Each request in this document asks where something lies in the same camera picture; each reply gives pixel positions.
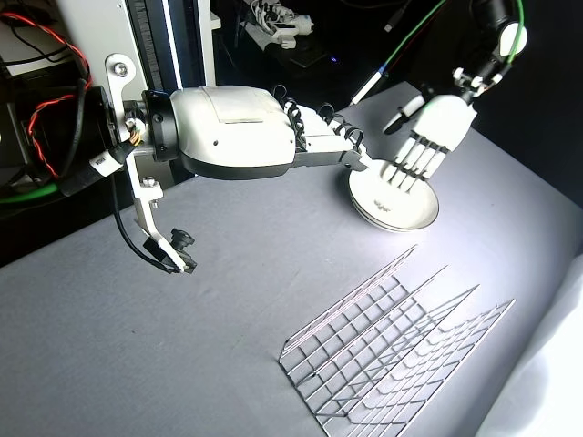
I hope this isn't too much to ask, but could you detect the black cable plug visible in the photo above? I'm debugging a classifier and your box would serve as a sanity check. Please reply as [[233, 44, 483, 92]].
[[384, 0, 414, 34]]

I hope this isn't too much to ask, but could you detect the thick black cable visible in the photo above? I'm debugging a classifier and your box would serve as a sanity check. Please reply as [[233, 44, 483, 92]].
[[58, 76, 95, 183]]

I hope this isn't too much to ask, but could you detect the white tube with blue end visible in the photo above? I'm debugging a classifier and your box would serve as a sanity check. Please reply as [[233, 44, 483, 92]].
[[349, 67, 389, 107]]

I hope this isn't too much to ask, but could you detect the grey tablecloth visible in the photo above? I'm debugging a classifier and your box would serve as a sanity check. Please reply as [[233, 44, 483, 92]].
[[0, 80, 583, 437]]

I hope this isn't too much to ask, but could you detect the black device with blue light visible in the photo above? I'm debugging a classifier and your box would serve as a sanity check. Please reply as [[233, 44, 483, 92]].
[[289, 45, 343, 69]]

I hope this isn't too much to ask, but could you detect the thin green cable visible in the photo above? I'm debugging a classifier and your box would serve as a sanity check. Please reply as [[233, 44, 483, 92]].
[[381, 0, 450, 74]]

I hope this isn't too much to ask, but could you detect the white backdrop sheet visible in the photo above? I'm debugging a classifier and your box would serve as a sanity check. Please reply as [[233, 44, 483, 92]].
[[473, 252, 583, 437]]

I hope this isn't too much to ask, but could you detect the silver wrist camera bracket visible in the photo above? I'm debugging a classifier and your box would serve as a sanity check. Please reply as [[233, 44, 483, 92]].
[[104, 53, 189, 274]]

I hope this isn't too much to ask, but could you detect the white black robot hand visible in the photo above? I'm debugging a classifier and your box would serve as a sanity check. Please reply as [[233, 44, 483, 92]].
[[381, 84, 479, 193], [170, 85, 379, 181]]

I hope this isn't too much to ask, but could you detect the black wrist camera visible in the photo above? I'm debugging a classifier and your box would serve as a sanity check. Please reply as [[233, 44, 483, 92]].
[[143, 227, 199, 275]]

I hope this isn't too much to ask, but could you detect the red black twisted cable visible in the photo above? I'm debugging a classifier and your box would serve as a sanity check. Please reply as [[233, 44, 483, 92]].
[[0, 11, 95, 181]]

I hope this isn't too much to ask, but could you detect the thin black camera cable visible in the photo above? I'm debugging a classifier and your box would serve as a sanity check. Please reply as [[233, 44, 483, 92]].
[[111, 175, 179, 274]]

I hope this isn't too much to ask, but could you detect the spare white robot hand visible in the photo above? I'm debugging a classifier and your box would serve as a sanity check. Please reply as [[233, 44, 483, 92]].
[[248, 0, 316, 50]]

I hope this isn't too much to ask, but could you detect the green cable with black connector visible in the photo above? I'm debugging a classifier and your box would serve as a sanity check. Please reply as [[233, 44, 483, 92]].
[[0, 152, 127, 206]]

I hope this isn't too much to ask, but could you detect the silver wire dish rack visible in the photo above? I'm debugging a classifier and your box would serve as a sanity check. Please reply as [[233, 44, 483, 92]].
[[277, 244, 517, 437]]

